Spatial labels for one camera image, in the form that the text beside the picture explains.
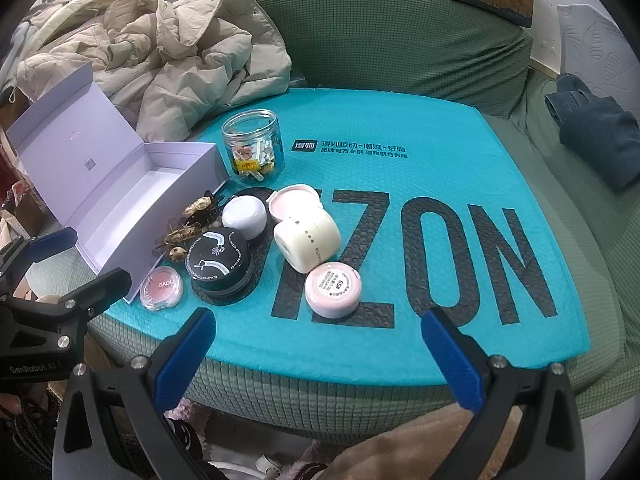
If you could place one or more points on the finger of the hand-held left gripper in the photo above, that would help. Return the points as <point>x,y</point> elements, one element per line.
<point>52,243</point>
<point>97,282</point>

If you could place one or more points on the beige puffer jacket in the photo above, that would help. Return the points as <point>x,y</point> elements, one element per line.
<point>175,60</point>

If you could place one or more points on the clear plastic jar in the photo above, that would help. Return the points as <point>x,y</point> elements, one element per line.
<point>252,152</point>

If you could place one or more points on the white leaf-embossed pillow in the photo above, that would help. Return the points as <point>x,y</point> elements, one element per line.
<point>600,50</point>

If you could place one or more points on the cream cosmetic jar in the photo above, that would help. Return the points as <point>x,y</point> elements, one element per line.
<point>305,240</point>

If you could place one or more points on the pink labelled round jar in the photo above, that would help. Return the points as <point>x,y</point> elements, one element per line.
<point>332,287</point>

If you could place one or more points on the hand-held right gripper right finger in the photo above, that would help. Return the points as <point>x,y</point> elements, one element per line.
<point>450,355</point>

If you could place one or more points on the lavender cardboard gift box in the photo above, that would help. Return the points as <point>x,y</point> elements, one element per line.
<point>75,160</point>

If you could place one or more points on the clear pink blush compact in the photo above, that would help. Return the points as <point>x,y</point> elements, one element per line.
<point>162,287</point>

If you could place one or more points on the teal bubble mailer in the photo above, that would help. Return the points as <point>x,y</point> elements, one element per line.
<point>450,160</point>

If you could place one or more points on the green covered sofa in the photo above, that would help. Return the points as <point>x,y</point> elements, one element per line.
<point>400,50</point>

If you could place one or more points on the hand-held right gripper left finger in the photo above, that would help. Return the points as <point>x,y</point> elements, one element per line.
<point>186,355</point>

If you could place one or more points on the small white round jar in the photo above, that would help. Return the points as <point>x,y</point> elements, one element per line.
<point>244,215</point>

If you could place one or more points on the folded blue jeans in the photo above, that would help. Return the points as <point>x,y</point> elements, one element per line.
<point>595,130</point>

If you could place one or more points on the black beaded hair clip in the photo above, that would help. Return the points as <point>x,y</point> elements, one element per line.
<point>201,209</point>

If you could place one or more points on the pink round compact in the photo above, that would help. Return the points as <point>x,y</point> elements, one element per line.
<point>292,202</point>

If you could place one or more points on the black white patterned slipper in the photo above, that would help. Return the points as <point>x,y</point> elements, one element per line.
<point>185,435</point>

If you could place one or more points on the brown fleece cloth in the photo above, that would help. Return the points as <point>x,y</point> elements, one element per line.
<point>380,450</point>

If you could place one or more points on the black round powder compact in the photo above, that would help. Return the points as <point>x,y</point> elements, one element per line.
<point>220,262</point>

